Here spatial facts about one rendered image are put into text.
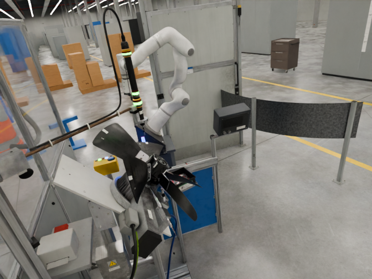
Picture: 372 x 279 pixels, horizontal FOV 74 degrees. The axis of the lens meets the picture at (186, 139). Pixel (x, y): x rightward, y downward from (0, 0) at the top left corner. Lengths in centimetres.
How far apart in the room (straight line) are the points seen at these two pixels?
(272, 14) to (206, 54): 776
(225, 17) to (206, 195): 216
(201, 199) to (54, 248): 123
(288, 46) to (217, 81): 468
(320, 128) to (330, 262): 130
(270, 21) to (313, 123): 822
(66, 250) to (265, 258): 161
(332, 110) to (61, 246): 260
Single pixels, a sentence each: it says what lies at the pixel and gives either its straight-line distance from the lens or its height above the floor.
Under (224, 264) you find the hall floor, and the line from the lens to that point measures 237.
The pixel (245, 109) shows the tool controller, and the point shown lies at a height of 123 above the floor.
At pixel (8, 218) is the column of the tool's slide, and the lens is 111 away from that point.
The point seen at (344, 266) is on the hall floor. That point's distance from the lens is 253.
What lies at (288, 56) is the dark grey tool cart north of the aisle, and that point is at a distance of 792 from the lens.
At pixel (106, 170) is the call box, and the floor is 102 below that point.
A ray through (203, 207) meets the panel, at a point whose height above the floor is 37.
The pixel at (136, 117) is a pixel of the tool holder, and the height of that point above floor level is 148.
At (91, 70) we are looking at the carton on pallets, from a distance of 887.
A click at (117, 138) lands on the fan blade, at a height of 137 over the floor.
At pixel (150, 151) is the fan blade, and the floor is 119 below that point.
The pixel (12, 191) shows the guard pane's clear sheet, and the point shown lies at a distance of 156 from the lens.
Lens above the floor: 193
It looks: 27 degrees down
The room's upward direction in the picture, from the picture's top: 8 degrees counter-clockwise
